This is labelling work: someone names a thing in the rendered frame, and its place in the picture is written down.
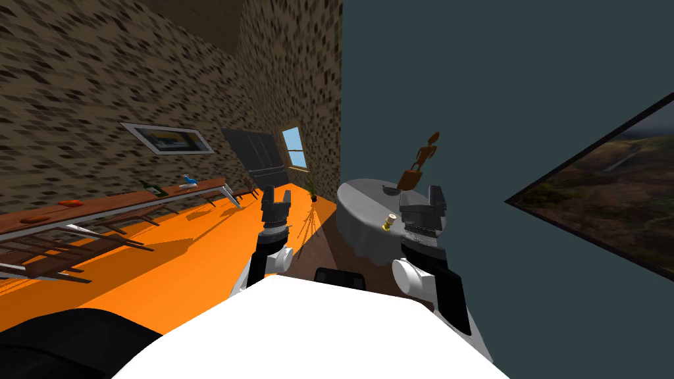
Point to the window with blue sky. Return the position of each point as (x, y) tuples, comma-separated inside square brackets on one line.
[(295, 147)]

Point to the small gold candle holder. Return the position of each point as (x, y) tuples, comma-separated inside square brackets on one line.
[(389, 222)]

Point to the brown wooden chair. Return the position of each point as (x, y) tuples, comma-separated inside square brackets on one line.
[(247, 188), (58, 258)]

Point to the dark grey bowl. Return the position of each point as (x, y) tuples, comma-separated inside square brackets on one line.
[(390, 190)]

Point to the long wooden dining table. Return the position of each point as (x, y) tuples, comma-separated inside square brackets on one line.
[(105, 206)]

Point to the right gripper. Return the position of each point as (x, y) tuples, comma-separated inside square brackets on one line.
[(422, 221)]

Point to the large landscape wall picture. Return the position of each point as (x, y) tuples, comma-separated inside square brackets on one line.
[(616, 195)]

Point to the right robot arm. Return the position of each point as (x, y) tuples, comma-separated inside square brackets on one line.
[(453, 295)]

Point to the small potted plant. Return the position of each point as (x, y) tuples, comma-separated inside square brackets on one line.
[(312, 190)]

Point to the brown figure statue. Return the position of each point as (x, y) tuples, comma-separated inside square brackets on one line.
[(419, 163)]

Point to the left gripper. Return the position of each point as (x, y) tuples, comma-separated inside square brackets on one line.
[(276, 215)]

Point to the white framed wall picture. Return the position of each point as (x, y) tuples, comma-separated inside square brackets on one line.
[(168, 139)]

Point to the round table with grey cloth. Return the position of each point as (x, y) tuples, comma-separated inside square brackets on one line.
[(363, 216)]

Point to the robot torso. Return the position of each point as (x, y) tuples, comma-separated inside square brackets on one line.
[(316, 337)]

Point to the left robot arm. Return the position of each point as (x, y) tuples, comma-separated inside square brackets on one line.
[(63, 347)]

